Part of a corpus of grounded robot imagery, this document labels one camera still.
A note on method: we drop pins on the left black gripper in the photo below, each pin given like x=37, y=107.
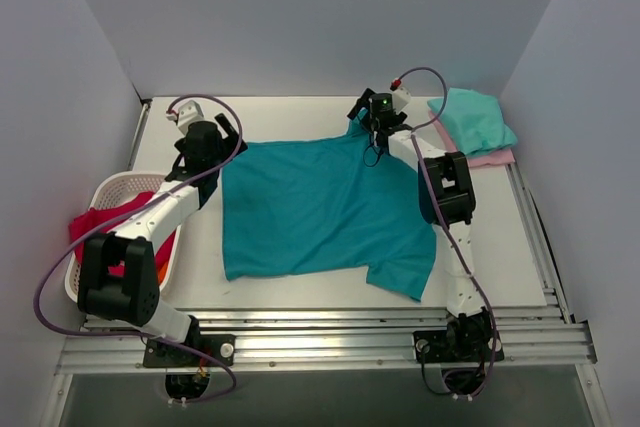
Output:
x=220, y=142

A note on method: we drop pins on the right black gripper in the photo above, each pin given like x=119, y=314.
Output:
x=364, y=110

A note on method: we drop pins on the teal t shirt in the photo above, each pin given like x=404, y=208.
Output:
x=302, y=207

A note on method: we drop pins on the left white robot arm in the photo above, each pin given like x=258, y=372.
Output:
x=118, y=277

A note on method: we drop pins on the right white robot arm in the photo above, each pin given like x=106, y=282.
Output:
x=447, y=202

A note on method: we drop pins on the folded mint green t shirt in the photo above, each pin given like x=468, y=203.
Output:
x=464, y=101

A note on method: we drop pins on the white plastic laundry basket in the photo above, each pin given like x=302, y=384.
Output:
x=123, y=187

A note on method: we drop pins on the folded pink t shirt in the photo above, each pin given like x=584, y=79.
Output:
x=485, y=159

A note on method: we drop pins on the orange t shirt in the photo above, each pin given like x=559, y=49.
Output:
x=161, y=271

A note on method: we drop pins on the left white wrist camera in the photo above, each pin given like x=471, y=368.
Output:
x=185, y=115

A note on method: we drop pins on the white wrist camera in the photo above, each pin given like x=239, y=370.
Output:
x=185, y=115
x=401, y=97

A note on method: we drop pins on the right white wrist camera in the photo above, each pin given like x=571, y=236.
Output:
x=401, y=97

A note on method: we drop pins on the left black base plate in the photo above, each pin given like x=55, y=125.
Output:
x=218, y=346

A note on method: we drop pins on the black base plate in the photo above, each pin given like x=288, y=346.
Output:
x=438, y=346
x=218, y=346

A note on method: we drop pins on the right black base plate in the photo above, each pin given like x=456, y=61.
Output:
x=438, y=346

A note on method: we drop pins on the aluminium rail frame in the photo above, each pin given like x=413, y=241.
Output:
x=334, y=320

